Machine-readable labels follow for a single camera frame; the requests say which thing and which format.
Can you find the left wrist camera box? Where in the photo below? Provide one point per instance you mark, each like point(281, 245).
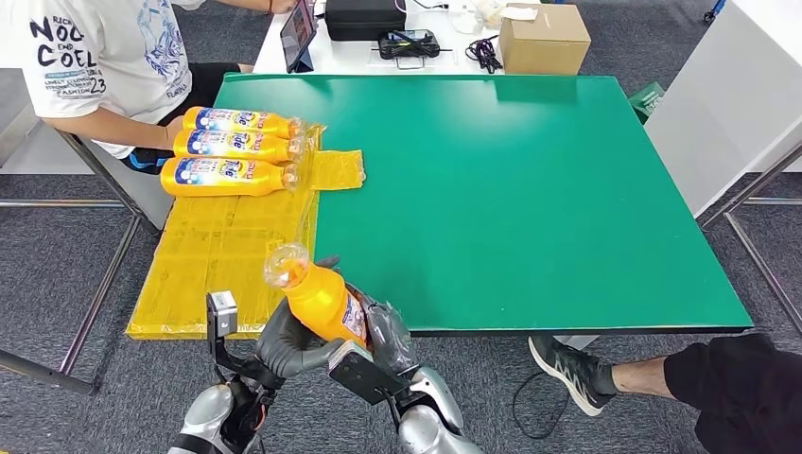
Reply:
point(222, 319)

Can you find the black tablet with stand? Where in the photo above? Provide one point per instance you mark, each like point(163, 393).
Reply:
point(297, 33)

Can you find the yellow taped cardboard sheet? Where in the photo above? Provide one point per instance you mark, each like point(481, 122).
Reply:
point(213, 250)

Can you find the blue caster leg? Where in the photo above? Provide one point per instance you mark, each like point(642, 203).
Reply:
point(714, 9)

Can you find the person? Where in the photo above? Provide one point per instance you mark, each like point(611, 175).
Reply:
point(94, 56)
point(739, 388)

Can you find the black handheld controller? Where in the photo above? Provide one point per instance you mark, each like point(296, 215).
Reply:
point(408, 46)

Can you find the orange detergent bottle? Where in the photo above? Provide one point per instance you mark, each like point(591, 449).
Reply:
point(225, 177)
point(238, 146)
point(275, 125)
point(319, 297)

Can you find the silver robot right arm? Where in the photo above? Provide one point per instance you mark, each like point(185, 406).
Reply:
point(435, 420)

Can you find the black carrying case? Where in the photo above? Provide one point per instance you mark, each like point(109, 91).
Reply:
point(364, 19)

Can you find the brown cardboard box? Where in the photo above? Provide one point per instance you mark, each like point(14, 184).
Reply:
point(544, 47)

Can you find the person's right hand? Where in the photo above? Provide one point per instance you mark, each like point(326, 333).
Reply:
point(174, 131)

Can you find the metal table frame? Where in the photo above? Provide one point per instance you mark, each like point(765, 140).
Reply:
point(749, 188)

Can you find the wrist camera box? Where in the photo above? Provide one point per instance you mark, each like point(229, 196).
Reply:
point(363, 376)
point(222, 319)

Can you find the person's left hand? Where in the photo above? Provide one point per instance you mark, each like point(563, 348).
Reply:
point(283, 5)

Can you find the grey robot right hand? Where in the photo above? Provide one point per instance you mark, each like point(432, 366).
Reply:
point(388, 332)

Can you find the white side table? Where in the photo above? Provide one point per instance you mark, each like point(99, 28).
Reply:
point(727, 94)

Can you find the white table foot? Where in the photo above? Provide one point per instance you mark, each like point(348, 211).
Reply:
point(579, 342)

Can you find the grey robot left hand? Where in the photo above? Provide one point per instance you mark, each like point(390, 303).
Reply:
point(288, 351)

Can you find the person's left forearm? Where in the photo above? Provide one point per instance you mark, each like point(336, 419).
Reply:
point(247, 4)

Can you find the white paper slip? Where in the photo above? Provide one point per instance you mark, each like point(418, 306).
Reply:
point(520, 12)

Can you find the black sneaker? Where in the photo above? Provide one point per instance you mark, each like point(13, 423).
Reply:
point(566, 371)

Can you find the green box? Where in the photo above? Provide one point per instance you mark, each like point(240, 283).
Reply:
point(646, 101)

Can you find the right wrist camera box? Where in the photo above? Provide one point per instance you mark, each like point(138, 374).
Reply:
point(363, 376)

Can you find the clear plastic bag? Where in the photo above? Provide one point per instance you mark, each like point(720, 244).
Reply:
point(465, 17)

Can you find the person's right forearm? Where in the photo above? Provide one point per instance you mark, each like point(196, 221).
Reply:
point(116, 128)

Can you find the white desk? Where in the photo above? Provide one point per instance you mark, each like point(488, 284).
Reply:
point(344, 58)

